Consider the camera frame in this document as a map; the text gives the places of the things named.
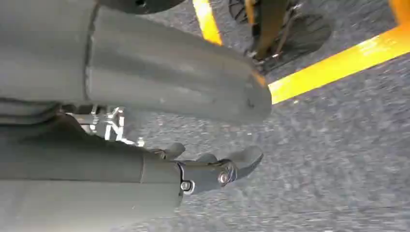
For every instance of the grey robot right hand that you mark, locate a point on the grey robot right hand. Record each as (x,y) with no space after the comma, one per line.
(166,76)

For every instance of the robot black foot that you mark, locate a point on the robot black foot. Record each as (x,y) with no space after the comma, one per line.
(141,5)
(304,35)

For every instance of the robot brown leg strut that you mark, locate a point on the robot brown leg strut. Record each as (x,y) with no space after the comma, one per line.
(269,25)

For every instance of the ribbed grey right arm sleeve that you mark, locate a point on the ribbed grey right arm sleeve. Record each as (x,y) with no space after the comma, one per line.
(25,112)

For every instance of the long yellow floor tape stripe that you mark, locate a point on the long yellow floor tape stripe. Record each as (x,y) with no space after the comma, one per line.
(336,65)

